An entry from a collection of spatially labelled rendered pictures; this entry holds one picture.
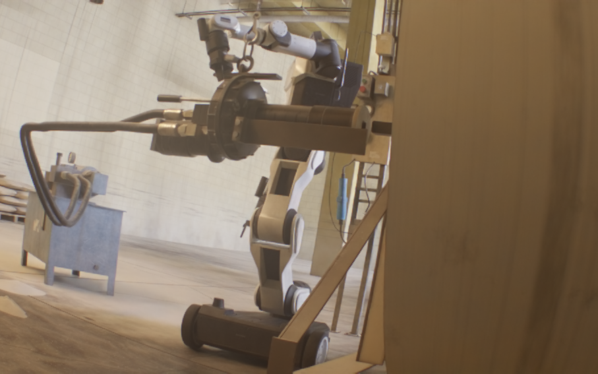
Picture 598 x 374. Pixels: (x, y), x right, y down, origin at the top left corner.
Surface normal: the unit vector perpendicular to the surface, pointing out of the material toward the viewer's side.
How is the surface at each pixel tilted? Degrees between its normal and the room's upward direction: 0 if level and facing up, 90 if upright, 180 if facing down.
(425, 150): 103
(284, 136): 90
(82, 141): 90
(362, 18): 90
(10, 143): 90
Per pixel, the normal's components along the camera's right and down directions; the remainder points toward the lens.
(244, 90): 0.78, -0.18
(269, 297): -0.32, 0.30
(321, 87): 0.17, 0.10
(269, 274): -0.33, 0.52
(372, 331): -0.39, -0.14
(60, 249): 0.66, 0.05
